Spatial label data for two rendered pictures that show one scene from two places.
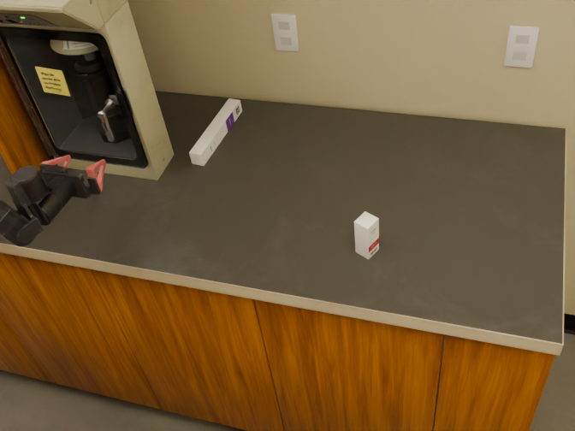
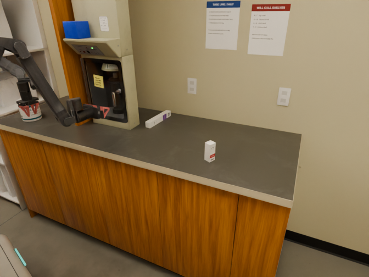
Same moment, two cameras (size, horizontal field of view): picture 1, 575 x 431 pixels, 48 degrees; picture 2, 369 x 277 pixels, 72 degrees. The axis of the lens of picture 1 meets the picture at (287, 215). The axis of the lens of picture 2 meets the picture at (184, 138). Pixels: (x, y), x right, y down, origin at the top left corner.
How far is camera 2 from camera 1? 0.47 m
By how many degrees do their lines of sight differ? 18
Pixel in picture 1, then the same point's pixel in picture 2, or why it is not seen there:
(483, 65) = (268, 104)
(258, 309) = (158, 180)
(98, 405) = (83, 241)
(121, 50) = (126, 70)
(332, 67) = (208, 102)
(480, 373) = (254, 223)
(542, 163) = (290, 143)
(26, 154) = not seen: hidden behind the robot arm
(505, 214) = (272, 155)
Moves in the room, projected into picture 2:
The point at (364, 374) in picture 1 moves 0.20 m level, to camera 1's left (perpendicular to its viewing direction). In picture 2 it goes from (201, 222) to (165, 222)
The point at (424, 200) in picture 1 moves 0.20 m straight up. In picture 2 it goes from (238, 148) to (241, 115)
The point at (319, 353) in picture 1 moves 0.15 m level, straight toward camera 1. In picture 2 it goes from (182, 209) to (180, 230)
